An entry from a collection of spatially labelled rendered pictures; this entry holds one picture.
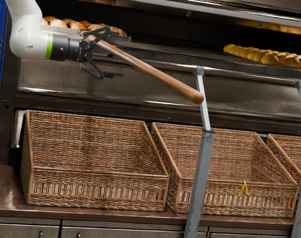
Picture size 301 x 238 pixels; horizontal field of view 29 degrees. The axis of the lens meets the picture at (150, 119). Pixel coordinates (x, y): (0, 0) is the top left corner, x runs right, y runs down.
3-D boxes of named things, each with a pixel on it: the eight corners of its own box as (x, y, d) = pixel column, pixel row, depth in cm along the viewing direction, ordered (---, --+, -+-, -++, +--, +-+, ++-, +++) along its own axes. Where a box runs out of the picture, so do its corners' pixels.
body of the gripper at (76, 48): (67, 35, 211) (92, 39, 214) (63, 59, 213) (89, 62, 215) (70, 38, 204) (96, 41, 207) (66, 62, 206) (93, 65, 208)
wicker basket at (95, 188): (17, 167, 268) (24, 108, 263) (137, 175, 285) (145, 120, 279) (24, 206, 223) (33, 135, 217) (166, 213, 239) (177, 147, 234)
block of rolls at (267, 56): (220, 51, 364) (222, 42, 363) (289, 61, 377) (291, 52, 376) (263, 64, 307) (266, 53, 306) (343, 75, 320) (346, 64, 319)
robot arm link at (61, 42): (50, 61, 202) (54, 34, 201) (46, 57, 213) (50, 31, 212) (68, 63, 204) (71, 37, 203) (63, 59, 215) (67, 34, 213)
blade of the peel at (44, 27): (130, 42, 316) (131, 37, 316) (26, 27, 300) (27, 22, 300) (116, 35, 350) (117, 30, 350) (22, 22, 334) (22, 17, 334)
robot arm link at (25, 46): (7, 63, 204) (10, 42, 195) (8, 37, 211) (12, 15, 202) (47, 68, 208) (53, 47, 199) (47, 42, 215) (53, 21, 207)
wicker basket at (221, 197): (141, 176, 284) (149, 121, 279) (246, 183, 302) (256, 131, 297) (173, 214, 239) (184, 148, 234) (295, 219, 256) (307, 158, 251)
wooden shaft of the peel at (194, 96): (204, 106, 140) (206, 93, 140) (192, 104, 139) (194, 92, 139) (85, 36, 301) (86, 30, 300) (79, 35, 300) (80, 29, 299)
